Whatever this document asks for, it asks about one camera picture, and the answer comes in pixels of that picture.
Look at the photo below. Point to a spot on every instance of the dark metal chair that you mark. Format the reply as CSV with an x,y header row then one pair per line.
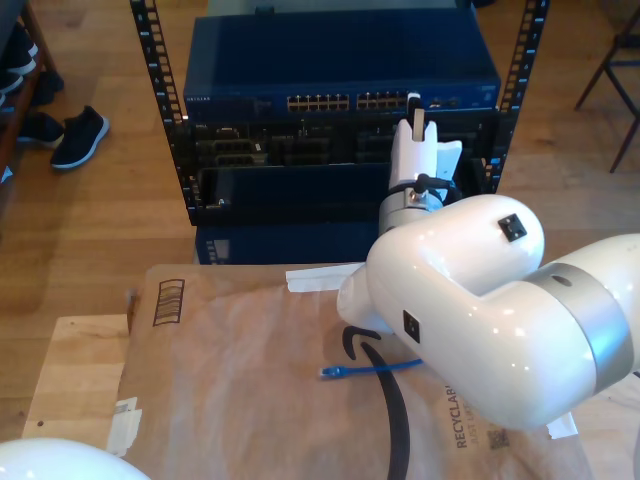
x,y
622,65

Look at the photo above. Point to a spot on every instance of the blue network switch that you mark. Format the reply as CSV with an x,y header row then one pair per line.
x,y
340,55

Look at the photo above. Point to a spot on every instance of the white tape strip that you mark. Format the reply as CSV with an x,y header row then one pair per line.
x,y
315,279

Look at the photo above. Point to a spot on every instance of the brown paper mailing envelope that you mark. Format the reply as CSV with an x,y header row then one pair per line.
x,y
250,390

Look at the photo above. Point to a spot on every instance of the blue box under rack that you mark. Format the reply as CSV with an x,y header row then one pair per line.
x,y
290,245

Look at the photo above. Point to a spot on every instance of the black perforated rack frame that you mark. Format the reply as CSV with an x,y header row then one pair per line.
x,y
155,55

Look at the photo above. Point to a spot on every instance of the white crumpled paper label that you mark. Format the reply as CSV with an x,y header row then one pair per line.
x,y
124,427

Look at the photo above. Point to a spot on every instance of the dark sneaker white sole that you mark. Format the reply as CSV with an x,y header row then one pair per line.
x,y
42,131
10,82
20,50
80,137

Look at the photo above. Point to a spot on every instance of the dark shoe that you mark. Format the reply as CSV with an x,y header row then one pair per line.
x,y
47,87

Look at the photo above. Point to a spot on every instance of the black rack server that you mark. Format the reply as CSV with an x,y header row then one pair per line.
x,y
310,145

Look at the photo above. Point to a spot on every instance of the white square paper label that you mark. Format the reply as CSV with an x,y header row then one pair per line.
x,y
562,427

